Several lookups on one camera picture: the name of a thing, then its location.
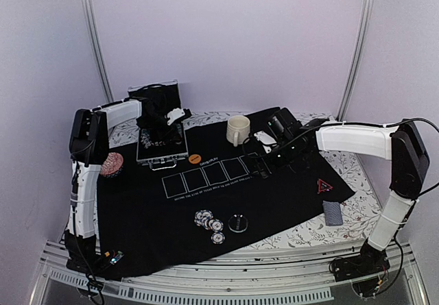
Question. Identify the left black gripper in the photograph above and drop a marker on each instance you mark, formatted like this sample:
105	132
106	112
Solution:
169	133

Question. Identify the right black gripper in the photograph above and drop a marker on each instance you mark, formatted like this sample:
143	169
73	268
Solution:
264	169

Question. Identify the aluminium poker chip case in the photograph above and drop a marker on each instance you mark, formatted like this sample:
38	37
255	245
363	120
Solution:
159	99

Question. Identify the orange big blind button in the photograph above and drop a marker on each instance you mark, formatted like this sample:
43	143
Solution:
195	159

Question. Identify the clear black dealer button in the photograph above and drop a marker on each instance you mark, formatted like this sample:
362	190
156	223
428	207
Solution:
238	223

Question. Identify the poker chip stack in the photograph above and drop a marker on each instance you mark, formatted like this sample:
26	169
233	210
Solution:
202	218

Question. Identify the blue white chip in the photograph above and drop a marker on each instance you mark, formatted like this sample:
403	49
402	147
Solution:
218	238
215	225

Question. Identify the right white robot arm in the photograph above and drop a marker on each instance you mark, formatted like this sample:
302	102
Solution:
290	142

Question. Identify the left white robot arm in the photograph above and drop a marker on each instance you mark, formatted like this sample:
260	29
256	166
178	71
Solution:
89	148

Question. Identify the red triangle black token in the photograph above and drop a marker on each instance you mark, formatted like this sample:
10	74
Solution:
323	186

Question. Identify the cream ceramic mug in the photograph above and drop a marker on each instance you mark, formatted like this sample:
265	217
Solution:
237	129

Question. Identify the blue patterned card deck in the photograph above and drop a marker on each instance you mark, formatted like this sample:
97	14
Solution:
332	213

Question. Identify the black poker table mat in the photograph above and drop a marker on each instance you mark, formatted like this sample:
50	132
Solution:
149	215

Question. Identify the small green circuit board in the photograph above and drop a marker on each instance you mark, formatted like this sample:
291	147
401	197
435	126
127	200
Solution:
113	257

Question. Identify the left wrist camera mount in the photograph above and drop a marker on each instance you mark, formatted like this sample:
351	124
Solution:
178	115

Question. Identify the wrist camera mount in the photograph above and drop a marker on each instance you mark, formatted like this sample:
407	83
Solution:
267	141
178	115

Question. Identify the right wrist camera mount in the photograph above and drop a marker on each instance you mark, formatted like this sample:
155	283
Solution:
267	141

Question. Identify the front aluminium rail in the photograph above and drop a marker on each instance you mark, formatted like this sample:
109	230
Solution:
272	276

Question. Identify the left aluminium frame post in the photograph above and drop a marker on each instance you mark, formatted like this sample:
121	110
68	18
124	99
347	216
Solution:
89	15

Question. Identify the aluminium frame post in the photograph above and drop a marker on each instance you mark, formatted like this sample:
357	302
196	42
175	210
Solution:
364	21
89	15

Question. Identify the right aluminium frame post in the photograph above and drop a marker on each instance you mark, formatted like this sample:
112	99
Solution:
364	21

